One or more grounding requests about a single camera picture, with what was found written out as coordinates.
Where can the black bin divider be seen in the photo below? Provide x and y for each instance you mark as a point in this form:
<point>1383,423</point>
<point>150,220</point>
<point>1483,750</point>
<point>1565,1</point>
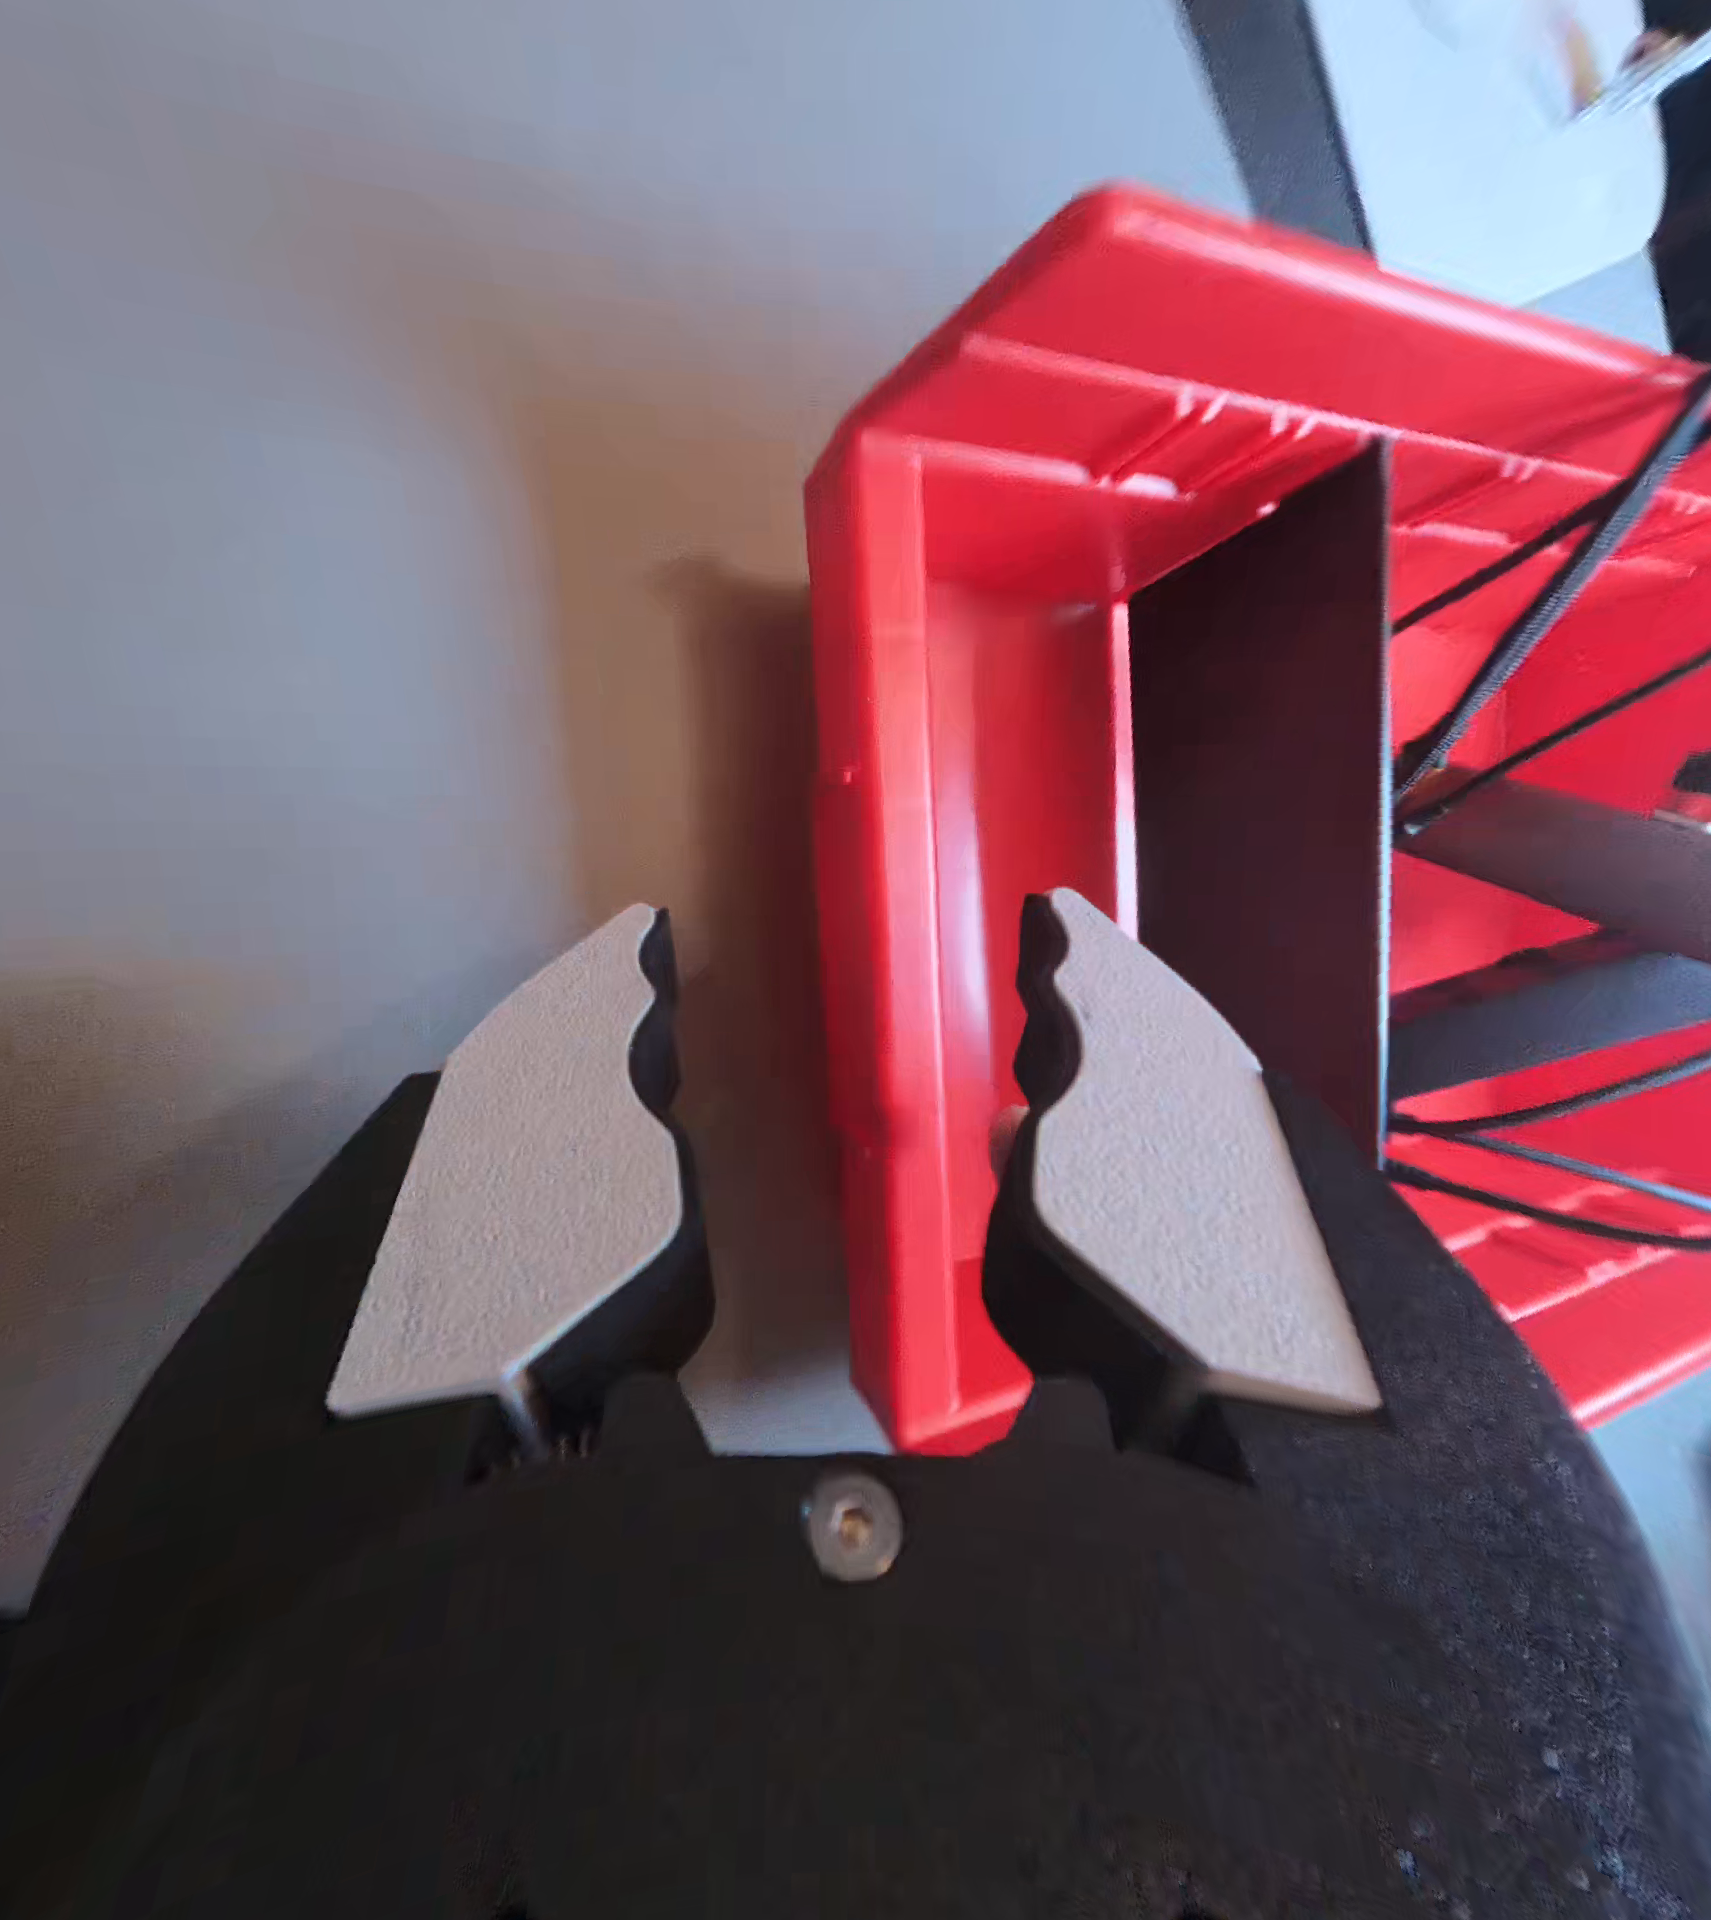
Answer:
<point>1259,840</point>

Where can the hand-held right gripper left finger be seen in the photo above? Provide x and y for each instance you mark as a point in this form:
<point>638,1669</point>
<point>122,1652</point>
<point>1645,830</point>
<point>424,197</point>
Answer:
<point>526,1200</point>

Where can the white document stand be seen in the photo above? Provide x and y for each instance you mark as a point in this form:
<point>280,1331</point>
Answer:
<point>1469,120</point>

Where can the person's right hand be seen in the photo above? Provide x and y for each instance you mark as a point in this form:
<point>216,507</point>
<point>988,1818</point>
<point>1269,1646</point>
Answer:
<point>1010,1141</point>

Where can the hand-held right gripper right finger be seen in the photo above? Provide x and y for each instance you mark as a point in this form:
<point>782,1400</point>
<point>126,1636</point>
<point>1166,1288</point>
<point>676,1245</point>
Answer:
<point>1186,1200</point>

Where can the small red plastic bin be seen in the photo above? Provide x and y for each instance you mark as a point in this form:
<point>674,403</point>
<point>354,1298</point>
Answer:
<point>886,901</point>

